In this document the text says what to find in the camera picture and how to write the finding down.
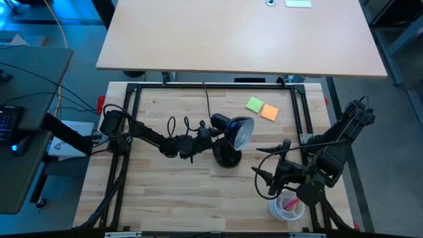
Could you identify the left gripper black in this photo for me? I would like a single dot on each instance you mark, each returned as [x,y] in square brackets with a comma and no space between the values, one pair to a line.
[200,142]

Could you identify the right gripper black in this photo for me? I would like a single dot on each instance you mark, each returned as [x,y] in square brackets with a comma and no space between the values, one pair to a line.
[291,173]

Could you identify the black desk lamp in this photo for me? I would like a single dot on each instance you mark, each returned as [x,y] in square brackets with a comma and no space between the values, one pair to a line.
[228,158]

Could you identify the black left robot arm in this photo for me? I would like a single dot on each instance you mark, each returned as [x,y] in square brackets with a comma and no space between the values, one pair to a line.
[145,132]

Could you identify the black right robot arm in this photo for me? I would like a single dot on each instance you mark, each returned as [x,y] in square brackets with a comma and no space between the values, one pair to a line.
[337,155]

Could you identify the small silver mounting plate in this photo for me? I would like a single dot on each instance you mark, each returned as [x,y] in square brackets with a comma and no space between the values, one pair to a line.
[305,137]

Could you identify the pink pen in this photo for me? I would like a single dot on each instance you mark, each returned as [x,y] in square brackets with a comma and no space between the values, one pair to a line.
[291,205]

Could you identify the white lattice pen cup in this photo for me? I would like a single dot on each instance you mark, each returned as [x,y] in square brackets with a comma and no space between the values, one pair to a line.
[276,211]

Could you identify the orange sticky note pad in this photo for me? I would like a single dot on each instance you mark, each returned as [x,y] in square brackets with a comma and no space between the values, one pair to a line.
[269,112]

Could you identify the green sticky note pad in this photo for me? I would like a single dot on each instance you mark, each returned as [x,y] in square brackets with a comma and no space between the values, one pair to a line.
[254,104]

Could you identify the black floor bar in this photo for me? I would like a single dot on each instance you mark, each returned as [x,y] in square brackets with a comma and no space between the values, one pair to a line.
[360,195]

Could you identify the light wooden desk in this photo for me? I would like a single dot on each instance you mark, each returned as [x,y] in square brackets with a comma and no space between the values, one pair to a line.
[244,36]

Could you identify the white printed paper sheet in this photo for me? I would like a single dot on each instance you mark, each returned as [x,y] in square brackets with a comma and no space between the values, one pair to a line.
[76,127]

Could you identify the round grey desk grommet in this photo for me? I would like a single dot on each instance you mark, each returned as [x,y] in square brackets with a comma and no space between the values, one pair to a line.
[271,2]

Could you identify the white rectangular desk plate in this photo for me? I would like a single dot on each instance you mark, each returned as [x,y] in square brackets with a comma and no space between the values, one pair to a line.
[298,3]

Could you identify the black desk foot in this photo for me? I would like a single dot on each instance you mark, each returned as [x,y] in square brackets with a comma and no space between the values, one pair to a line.
[40,202]

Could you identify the black computer mouse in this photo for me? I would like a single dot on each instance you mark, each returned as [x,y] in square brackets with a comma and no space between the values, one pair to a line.
[21,147]

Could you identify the grey desk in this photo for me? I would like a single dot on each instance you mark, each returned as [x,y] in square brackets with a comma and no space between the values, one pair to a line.
[20,185]

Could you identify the black keyboard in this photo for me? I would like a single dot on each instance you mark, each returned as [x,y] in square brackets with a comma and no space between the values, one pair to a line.
[8,122]

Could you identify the flat grey box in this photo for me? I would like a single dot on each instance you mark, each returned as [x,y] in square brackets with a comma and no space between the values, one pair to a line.
[20,40]

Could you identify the small black device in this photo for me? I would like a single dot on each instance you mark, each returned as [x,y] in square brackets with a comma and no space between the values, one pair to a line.
[4,76]

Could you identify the black aluminium table frame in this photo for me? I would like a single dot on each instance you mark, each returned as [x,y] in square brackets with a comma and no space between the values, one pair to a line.
[264,86]

